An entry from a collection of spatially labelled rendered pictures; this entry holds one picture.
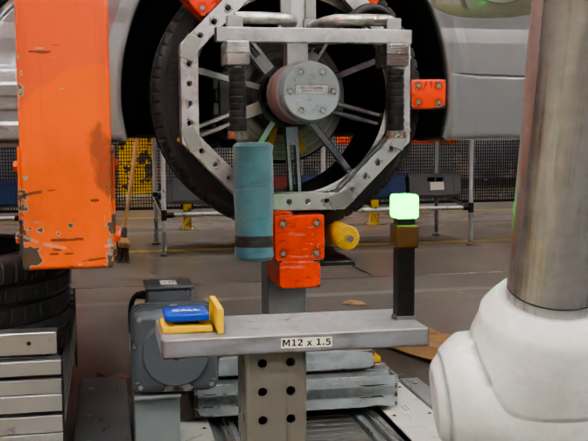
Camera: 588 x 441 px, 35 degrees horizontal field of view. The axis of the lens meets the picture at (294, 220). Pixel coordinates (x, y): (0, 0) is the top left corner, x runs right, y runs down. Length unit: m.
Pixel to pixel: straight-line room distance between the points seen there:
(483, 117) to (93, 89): 1.09
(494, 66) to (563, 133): 1.53
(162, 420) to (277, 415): 0.52
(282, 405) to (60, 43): 0.74
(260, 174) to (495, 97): 0.70
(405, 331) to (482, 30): 1.10
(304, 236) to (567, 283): 1.28
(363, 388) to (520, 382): 1.35
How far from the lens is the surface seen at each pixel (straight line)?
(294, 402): 1.56
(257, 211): 2.06
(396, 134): 2.03
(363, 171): 2.24
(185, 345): 1.47
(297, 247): 2.21
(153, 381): 1.97
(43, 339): 1.86
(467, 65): 2.43
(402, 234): 1.58
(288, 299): 2.39
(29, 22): 1.75
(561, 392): 1.03
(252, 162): 2.06
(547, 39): 0.92
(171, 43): 2.26
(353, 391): 2.34
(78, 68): 1.74
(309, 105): 2.06
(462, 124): 2.42
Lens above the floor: 0.77
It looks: 6 degrees down
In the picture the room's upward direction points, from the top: straight up
